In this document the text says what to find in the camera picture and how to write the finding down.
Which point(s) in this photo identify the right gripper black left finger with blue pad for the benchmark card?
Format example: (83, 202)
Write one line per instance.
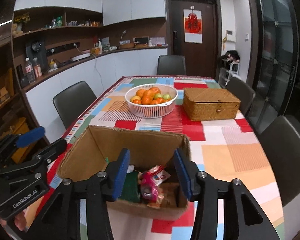
(105, 186)

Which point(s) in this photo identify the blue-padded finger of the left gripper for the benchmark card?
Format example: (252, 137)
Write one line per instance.
(27, 134)

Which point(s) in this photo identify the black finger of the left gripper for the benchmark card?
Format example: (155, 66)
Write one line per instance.
(46, 156)

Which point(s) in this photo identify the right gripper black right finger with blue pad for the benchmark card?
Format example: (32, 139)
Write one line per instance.
(200, 187)

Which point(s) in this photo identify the dark green snack packet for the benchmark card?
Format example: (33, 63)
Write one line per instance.
(131, 190)

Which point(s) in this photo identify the pink hawthorn snack packet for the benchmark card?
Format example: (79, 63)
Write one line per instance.
(148, 190)

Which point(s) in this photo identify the white triangular snack packet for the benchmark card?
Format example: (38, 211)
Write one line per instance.
(160, 177)

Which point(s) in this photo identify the person's left hand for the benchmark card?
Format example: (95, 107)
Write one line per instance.
(19, 221)

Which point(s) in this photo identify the brown cardboard box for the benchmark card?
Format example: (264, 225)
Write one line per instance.
(99, 144)

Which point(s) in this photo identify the colourful patchwork tablecloth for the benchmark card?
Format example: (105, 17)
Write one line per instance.
(225, 149)

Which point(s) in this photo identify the dark chair left side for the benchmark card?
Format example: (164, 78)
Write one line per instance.
(71, 102)

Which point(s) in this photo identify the dark chair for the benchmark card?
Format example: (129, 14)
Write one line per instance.
(242, 91)
(281, 144)
(71, 102)

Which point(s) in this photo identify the clear water bottle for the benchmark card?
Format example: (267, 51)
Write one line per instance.
(29, 70)

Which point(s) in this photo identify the pink drink bottle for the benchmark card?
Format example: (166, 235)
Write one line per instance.
(37, 68)

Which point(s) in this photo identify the woven wicker lidded box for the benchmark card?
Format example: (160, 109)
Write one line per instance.
(209, 104)

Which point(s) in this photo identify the dark chair right near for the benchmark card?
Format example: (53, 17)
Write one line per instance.
(281, 144)

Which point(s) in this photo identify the black coffee machine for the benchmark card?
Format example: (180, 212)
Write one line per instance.
(37, 50)

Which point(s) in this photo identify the white plastic fruit basket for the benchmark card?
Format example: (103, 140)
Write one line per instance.
(152, 111)

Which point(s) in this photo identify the oranges in basket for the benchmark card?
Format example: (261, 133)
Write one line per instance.
(151, 96)

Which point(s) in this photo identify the dark chair right far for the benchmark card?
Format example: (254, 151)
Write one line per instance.
(242, 91)

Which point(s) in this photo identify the dark chair far end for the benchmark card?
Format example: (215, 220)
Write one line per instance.
(171, 65)

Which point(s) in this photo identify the glass sliding door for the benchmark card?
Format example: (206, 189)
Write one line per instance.
(278, 47)

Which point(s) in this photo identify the dark wooden door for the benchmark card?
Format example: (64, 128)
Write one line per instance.
(200, 59)

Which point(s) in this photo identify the red fu door calendar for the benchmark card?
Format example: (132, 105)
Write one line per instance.
(193, 26)

